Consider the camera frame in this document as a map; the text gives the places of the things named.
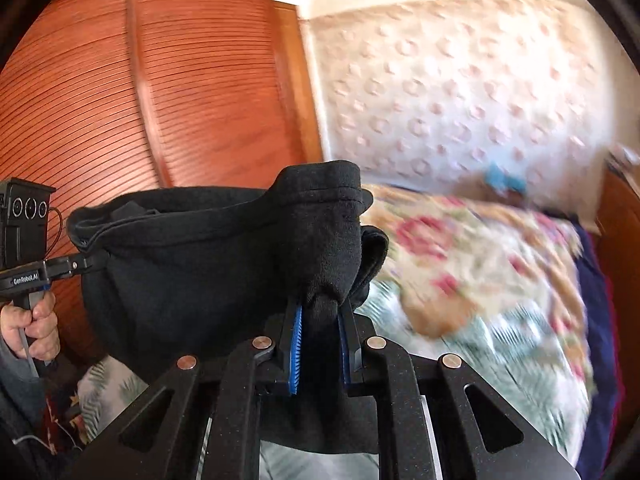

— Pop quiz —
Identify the black printed t-shirt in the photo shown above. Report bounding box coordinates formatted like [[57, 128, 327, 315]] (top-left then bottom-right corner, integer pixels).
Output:
[[67, 160, 388, 454]]

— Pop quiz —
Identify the person's left hand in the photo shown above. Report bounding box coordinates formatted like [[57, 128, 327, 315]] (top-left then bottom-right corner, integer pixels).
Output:
[[1, 290, 61, 362]]

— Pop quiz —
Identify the floral bed quilt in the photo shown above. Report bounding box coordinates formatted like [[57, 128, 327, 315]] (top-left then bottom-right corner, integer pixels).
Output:
[[359, 184, 599, 411]]

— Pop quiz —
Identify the wooden louvered wardrobe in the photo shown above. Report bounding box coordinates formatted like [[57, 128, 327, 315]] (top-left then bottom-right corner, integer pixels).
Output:
[[0, 0, 324, 361]]

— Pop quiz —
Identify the blue toy on headboard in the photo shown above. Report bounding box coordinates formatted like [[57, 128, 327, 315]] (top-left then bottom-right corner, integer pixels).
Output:
[[483, 164, 527, 196]]

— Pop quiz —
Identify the navy blue blanket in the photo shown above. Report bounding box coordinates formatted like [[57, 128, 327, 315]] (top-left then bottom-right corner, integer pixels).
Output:
[[574, 222, 624, 480]]

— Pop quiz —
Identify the pink circle patterned curtain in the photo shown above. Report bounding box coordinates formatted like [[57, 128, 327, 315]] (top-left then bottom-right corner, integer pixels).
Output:
[[306, 0, 639, 217]]

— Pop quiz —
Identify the wooden sideboard cabinet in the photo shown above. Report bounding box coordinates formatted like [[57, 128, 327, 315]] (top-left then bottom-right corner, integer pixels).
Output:
[[594, 167, 640, 371]]

